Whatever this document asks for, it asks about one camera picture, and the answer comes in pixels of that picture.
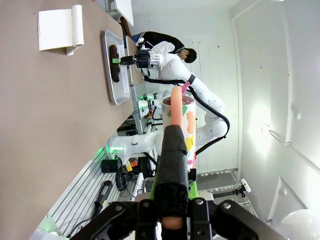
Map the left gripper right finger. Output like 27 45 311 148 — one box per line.
187 169 283 240

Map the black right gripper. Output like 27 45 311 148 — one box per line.
112 49 151 69

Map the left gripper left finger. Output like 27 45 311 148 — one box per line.
71 174 162 240

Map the dark brown cloth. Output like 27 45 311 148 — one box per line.
108 44 121 84

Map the person's left forearm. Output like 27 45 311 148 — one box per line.
119 15 133 36

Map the silver metal tray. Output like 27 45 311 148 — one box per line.
100 29 131 106

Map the black-haired bystander in black-white top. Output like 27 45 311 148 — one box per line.
133 30 198 65

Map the grey slotted aluminium board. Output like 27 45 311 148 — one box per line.
129 82 149 136
46 146 121 236

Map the black handheld tool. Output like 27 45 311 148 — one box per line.
93 180 114 219

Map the large white table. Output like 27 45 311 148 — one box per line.
109 0 135 27

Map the white webcam on black stand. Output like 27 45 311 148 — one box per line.
211 177 252 200

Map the small black box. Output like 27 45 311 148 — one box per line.
100 158 120 174

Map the white paper towel roll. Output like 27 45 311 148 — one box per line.
37 4 85 57

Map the black cable bundle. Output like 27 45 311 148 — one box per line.
114 159 131 199

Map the metal wire hook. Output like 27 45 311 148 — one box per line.
268 129 293 146

